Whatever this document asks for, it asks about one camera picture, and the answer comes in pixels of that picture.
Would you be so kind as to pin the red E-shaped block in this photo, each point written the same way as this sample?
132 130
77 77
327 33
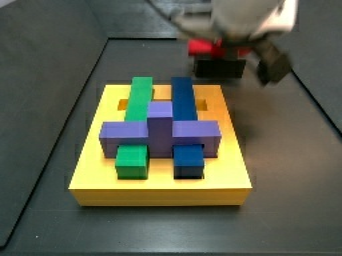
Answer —
200 47

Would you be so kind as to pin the black support block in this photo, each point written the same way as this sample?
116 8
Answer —
219 68

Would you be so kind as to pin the purple cross-shaped block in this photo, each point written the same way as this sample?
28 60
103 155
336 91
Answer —
159 133

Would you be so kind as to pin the yellow wooden board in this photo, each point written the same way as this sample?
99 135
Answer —
224 186

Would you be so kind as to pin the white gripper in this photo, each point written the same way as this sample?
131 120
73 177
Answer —
243 20

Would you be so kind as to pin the green rectangular block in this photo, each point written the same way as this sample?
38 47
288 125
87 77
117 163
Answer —
131 161

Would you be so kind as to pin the blue rectangular block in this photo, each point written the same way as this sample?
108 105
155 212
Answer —
187 150

